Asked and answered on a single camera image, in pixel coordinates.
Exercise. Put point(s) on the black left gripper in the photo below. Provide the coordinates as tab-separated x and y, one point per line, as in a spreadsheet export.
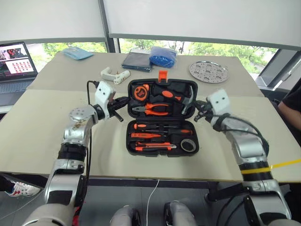
114	106

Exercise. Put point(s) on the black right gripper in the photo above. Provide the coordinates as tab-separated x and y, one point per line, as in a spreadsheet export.
206	110

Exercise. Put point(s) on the black electrical tape roll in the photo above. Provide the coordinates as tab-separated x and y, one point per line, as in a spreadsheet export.
182	144

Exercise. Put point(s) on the black tool case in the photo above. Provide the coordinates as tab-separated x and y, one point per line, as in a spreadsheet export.
162	154

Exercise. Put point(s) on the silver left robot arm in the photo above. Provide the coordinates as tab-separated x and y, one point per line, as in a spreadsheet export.
75	134

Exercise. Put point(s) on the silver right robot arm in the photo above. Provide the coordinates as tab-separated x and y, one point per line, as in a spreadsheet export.
249	146

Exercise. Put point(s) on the orange black tape measure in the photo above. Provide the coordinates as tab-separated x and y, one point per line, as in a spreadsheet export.
141	91

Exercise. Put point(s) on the white glue gun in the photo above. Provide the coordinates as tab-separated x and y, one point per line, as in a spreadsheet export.
118	76

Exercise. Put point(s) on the orange voltage tester pen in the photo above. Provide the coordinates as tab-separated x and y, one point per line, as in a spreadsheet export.
143	135

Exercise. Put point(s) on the round perforated metal plate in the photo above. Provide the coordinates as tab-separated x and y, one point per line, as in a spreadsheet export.
208	70

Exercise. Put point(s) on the orange black utility knife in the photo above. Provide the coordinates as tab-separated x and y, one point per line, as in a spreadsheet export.
152	146

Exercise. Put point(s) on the dark folded cloth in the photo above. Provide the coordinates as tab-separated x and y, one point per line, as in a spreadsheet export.
136	60

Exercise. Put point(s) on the blue plastic bag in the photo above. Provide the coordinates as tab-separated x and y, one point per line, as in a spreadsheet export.
163	57

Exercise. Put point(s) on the light blue cloth pack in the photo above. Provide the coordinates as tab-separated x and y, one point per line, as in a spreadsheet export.
77	53

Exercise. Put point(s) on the black table base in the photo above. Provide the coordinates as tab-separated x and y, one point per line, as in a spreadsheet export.
223	190

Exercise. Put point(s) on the grey open window sash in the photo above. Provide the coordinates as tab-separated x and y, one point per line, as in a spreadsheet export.
275	68

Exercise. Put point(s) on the white roller blind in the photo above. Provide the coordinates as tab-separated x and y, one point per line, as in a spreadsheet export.
51	18
202	18

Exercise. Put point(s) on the person in black shirt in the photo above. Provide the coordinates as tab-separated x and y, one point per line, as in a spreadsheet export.
291	106

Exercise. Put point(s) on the yellow tape strip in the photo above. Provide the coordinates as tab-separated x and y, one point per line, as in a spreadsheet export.
287	163

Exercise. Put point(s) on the grey black rounded shape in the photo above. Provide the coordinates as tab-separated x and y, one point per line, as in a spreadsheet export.
179	213
124	215

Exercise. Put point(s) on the open laptop computer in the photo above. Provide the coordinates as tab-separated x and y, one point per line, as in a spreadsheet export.
16	63

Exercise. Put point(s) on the white red blue sneaker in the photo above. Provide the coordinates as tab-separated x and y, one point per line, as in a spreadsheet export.
22	188

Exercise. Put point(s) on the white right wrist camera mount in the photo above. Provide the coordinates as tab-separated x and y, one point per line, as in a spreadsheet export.
219	101

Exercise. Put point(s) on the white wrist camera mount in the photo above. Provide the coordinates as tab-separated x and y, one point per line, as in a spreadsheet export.
103	94
219	101

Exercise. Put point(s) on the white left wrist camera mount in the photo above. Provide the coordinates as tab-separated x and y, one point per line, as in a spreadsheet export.
103	94

